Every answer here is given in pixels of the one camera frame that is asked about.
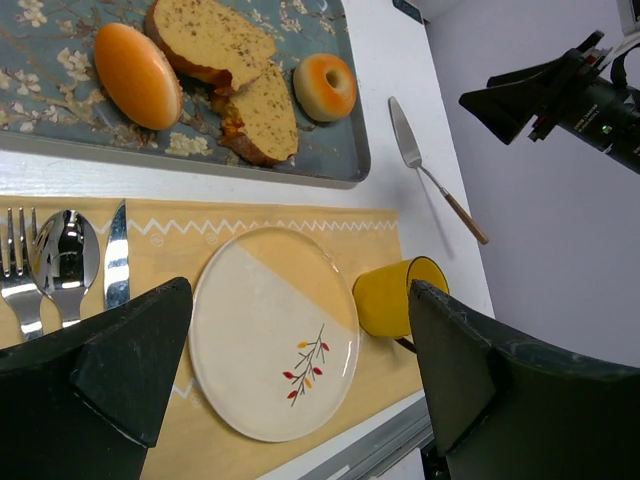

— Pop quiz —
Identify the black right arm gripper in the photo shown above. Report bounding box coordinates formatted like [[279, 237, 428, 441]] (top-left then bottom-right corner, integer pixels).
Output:
[[459, 32, 639, 173]]

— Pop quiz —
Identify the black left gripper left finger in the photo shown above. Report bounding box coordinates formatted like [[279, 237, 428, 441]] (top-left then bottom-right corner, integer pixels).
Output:
[[1, 277, 193, 479]]

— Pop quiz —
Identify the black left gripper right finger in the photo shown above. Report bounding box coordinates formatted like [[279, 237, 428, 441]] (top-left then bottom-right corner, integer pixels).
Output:
[[408, 280, 639, 479]]

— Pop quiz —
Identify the metal spatula wooden handle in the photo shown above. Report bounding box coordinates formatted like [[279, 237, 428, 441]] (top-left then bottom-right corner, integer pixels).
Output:
[[388, 96, 489, 245]]

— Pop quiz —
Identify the small bread slice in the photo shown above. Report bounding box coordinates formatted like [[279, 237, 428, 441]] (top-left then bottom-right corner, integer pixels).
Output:
[[211, 62, 299, 167]]

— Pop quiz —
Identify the large bread slice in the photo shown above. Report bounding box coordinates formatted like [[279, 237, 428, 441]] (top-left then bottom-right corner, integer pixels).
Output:
[[144, 0, 276, 96]]

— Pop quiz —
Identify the orange oval bread roll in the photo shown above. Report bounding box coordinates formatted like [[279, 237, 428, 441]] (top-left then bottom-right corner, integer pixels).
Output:
[[94, 23, 183, 130]]

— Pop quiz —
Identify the yellow placemat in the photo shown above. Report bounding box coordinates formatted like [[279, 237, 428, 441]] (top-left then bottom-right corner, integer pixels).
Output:
[[127, 200, 421, 479]]

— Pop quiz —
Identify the silver fork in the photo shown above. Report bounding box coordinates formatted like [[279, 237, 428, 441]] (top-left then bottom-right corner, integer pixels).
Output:
[[1, 207, 44, 341]]

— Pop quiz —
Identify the silver table knife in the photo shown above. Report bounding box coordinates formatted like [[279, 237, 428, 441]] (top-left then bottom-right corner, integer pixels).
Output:
[[103, 200, 130, 310]]

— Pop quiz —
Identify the silver spoon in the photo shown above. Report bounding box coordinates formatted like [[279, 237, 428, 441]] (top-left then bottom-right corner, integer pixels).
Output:
[[32, 209, 101, 328]]

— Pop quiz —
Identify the yellow mug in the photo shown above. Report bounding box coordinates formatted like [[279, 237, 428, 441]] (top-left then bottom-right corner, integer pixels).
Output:
[[352, 256, 449, 339]]

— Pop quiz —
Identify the orange bagel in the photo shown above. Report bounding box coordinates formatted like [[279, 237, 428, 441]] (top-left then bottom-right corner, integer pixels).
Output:
[[293, 53, 357, 123]]

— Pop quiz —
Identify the cream and yellow plate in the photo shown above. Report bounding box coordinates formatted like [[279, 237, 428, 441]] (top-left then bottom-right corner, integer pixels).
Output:
[[189, 226, 360, 443]]

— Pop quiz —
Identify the floral blue serving tray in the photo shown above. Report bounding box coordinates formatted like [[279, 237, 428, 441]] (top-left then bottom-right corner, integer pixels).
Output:
[[1, 1, 371, 184]]

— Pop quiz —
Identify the aluminium table rail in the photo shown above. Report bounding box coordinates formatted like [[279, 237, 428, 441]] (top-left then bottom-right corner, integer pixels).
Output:
[[293, 391, 434, 479]]

